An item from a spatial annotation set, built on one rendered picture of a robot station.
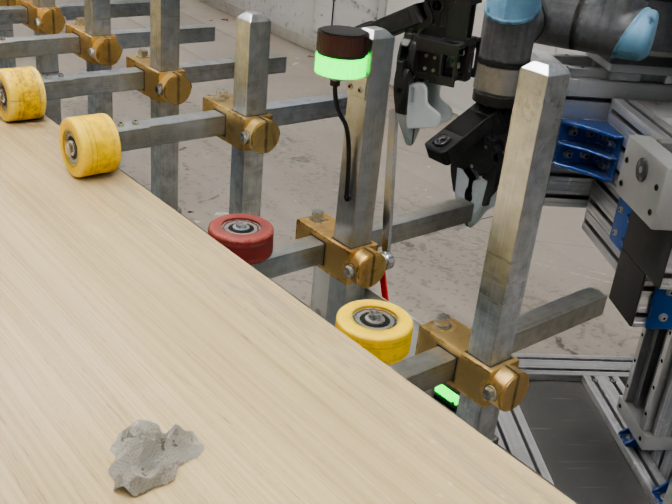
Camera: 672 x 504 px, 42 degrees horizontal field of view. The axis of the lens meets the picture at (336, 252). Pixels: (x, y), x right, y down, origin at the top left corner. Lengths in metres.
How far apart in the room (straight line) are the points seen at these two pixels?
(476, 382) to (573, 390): 1.16
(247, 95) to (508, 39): 0.37
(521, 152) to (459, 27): 0.26
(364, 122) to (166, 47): 0.50
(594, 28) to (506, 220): 0.48
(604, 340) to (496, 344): 1.86
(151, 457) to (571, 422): 1.45
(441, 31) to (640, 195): 0.37
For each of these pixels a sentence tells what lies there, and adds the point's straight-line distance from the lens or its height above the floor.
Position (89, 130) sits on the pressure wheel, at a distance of 1.19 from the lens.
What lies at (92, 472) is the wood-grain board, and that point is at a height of 0.90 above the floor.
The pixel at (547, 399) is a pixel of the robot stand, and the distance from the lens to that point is 2.10.
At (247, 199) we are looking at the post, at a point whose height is 0.84.
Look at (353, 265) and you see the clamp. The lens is 1.11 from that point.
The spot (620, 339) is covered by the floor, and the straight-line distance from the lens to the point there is 2.86.
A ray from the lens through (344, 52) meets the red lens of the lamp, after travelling 1.00.
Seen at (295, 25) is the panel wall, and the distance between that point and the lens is 5.98.
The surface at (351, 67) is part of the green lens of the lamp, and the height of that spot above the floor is 1.11.
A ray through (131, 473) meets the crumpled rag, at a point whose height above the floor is 0.92.
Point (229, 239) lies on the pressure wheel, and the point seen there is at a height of 0.91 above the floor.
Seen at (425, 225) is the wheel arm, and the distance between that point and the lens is 1.27.
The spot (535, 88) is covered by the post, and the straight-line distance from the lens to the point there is 0.87.
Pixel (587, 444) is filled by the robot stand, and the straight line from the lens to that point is 2.00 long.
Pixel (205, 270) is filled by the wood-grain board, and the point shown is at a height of 0.90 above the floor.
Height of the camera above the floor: 1.36
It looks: 26 degrees down
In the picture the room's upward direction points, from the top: 6 degrees clockwise
